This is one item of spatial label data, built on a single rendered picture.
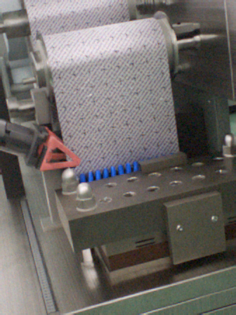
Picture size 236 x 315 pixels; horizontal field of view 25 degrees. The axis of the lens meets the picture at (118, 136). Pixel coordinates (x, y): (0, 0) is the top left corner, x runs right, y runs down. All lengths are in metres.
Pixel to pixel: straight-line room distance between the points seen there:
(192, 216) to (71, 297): 0.25
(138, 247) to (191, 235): 0.09
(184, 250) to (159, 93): 0.32
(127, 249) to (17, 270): 0.23
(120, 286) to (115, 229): 0.10
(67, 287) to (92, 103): 0.35
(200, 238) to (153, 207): 0.10
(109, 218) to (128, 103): 0.27
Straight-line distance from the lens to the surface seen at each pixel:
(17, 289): 1.01
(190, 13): 1.19
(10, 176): 1.42
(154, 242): 0.97
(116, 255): 0.96
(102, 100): 1.07
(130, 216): 0.93
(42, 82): 1.08
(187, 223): 0.94
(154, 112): 1.10
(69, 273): 1.02
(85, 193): 0.92
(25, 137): 1.02
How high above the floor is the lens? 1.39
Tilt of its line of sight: 15 degrees down
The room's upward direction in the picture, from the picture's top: 9 degrees counter-clockwise
